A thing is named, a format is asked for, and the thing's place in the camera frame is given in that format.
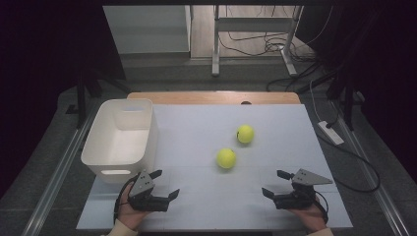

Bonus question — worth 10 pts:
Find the metal floor rail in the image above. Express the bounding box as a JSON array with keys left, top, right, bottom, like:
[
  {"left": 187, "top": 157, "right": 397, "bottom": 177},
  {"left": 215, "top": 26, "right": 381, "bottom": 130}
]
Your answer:
[
  {"left": 21, "top": 101, "right": 101, "bottom": 236},
  {"left": 330, "top": 101, "right": 411, "bottom": 236}
]

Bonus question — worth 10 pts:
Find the white power strip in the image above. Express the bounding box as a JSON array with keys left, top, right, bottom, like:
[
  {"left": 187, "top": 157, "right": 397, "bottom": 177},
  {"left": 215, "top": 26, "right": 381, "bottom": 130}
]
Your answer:
[{"left": 317, "top": 120, "right": 345, "bottom": 147}]

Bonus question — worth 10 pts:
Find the white board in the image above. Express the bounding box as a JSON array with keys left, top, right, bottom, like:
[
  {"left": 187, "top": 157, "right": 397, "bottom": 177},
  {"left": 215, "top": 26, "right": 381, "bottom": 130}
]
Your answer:
[{"left": 76, "top": 103, "right": 354, "bottom": 231}]

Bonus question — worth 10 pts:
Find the wooden table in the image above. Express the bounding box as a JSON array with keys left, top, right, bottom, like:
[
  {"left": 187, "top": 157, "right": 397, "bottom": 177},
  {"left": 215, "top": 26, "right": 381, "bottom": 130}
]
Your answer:
[{"left": 127, "top": 91, "right": 302, "bottom": 106}]

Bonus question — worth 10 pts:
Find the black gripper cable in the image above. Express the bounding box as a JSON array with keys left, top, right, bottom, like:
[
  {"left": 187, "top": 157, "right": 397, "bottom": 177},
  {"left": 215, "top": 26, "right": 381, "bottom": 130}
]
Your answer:
[
  {"left": 113, "top": 175, "right": 141, "bottom": 225},
  {"left": 314, "top": 191, "right": 329, "bottom": 225}
]

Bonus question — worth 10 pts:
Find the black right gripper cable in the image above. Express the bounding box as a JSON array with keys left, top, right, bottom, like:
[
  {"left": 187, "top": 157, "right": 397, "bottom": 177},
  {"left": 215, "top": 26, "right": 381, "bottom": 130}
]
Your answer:
[{"left": 314, "top": 191, "right": 329, "bottom": 225}]

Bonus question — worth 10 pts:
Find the black power cable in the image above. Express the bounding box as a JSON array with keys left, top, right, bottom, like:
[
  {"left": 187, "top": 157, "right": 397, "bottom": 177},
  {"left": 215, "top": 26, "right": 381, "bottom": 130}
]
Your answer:
[{"left": 316, "top": 122, "right": 382, "bottom": 194}]

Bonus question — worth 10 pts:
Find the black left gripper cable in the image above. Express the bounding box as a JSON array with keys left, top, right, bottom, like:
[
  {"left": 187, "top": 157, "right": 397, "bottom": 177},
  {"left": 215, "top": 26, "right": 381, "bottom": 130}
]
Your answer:
[{"left": 113, "top": 175, "right": 141, "bottom": 225}]

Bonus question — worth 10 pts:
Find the person's right hand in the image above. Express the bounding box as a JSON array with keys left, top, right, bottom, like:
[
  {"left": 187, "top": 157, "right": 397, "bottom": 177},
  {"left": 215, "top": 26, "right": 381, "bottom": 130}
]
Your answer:
[{"left": 288, "top": 195, "right": 328, "bottom": 234}]

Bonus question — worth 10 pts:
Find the person's left hand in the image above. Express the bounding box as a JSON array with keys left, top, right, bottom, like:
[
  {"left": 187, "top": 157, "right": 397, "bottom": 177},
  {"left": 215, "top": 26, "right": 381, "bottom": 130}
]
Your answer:
[{"left": 116, "top": 183, "right": 151, "bottom": 231}]

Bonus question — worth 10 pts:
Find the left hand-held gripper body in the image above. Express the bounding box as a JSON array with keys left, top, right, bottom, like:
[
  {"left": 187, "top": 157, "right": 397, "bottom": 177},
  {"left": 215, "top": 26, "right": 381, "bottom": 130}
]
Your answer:
[{"left": 127, "top": 170, "right": 171, "bottom": 212}]

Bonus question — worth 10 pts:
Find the grey metal stand frame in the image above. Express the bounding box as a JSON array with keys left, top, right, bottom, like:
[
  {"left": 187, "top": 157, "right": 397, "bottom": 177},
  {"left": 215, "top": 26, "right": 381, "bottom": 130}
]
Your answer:
[{"left": 210, "top": 4, "right": 305, "bottom": 78}]

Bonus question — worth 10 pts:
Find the black stand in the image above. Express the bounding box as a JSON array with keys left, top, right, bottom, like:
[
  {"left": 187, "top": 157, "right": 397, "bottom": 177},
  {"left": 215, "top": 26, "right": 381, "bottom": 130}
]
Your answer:
[
  {"left": 326, "top": 65, "right": 366, "bottom": 132},
  {"left": 66, "top": 70, "right": 132, "bottom": 130}
]

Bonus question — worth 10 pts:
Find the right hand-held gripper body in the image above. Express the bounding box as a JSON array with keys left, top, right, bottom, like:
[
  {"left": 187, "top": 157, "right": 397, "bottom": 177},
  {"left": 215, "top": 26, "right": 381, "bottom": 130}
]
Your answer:
[{"left": 272, "top": 168, "right": 334, "bottom": 210}]

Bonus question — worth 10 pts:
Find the white plastic basket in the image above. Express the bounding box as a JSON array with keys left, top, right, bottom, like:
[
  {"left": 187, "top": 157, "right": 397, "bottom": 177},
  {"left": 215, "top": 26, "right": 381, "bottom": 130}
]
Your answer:
[{"left": 80, "top": 98, "right": 160, "bottom": 185}]

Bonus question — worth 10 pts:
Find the tangle of floor cables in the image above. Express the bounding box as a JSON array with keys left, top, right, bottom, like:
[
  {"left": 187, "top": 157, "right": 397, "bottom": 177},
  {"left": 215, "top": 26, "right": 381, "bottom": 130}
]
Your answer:
[{"left": 217, "top": 5, "right": 332, "bottom": 93}]

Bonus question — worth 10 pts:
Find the yellow tennis ball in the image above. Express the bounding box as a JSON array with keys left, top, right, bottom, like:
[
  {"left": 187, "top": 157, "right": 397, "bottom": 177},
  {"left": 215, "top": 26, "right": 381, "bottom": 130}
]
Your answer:
[
  {"left": 215, "top": 147, "right": 238, "bottom": 170},
  {"left": 236, "top": 124, "right": 256, "bottom": 145}
]

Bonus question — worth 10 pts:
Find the white cabinet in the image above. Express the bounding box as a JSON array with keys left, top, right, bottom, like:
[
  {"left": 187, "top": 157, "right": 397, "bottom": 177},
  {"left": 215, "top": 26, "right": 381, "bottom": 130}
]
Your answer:
[{"left": 102, "top": 4, "right": 193, "bottom": 55}]

